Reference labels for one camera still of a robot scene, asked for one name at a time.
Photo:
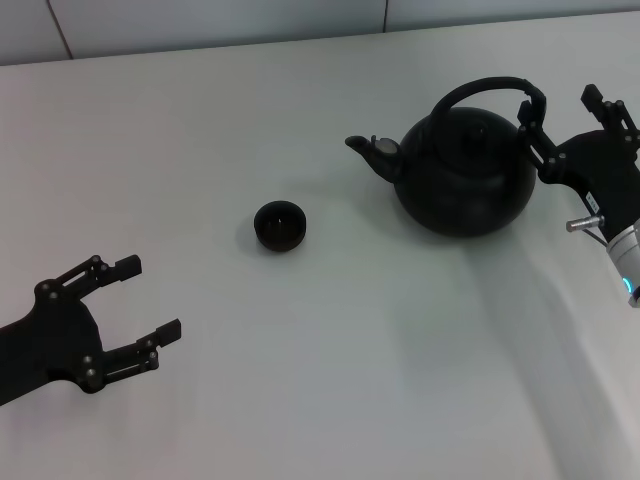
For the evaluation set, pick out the small dark teacup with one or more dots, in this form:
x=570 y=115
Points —
x=280 y=230

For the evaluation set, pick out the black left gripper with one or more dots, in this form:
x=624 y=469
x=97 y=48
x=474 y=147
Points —
x=50 y=340

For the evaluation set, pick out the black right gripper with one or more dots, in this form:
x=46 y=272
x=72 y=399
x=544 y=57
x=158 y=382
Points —
x=600 y=170

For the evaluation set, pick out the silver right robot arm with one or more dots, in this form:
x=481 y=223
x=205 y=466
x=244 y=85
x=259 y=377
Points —
x=627 y=255

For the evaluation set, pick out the black round teapot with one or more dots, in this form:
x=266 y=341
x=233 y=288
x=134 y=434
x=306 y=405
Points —
x=465 y=190

